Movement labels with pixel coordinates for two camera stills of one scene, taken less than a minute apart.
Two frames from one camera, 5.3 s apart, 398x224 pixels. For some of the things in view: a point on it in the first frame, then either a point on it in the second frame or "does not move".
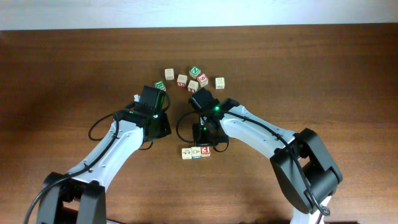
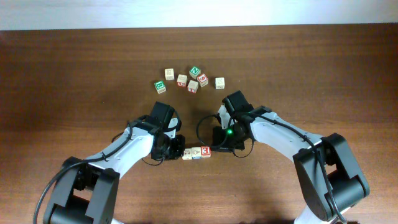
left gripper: [164, 126] -> [178, 149]
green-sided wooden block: [196, 152] does not move
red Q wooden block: [205, 150] does not move
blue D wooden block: [186, 153] does not move
